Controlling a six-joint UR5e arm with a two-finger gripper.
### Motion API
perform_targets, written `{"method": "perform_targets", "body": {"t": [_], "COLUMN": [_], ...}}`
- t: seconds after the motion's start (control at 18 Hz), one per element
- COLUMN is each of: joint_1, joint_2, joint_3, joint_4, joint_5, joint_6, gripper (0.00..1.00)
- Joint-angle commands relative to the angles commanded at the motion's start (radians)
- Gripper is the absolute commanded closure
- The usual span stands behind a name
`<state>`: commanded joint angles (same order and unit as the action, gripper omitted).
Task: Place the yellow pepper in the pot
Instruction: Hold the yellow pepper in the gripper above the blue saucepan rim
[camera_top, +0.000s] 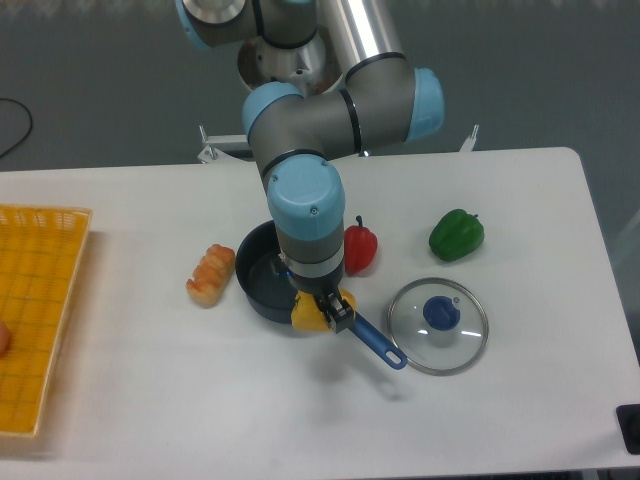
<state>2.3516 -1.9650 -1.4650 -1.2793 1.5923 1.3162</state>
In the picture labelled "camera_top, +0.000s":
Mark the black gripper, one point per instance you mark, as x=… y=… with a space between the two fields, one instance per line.
x=338 y=307

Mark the yellow bell pepper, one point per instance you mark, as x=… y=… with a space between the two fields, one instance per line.
x=306 y=316

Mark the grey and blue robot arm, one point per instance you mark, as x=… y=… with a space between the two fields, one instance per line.
x=294 y=137

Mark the red bell pepper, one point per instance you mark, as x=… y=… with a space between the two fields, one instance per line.
x=360 y=247

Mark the green bell pepper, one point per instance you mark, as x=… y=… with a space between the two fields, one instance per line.
x=456 y=235

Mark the glass lid with blue knob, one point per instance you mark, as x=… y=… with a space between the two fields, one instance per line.
x=439 y=325

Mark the orange bread loaf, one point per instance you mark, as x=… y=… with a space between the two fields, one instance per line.
x=211 y=275

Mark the black device at table edge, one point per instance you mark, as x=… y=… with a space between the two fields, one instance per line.
x=628 y=417

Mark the yellow woven basket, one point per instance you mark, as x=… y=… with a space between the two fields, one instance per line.
x=41 y=253

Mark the orange fruit at edge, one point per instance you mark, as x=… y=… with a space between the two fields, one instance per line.
x=5 y=338

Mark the dark blue pot with handle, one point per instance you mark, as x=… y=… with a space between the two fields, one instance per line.
x=264 y=278

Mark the white metal table bracket left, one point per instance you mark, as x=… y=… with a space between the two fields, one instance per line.
x=215 y=147

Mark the white metal table bracket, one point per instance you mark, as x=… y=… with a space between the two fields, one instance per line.
x=470 y=141
x=215 y=147

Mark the white metal table bracket right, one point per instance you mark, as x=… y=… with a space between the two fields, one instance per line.
x=470 y=141

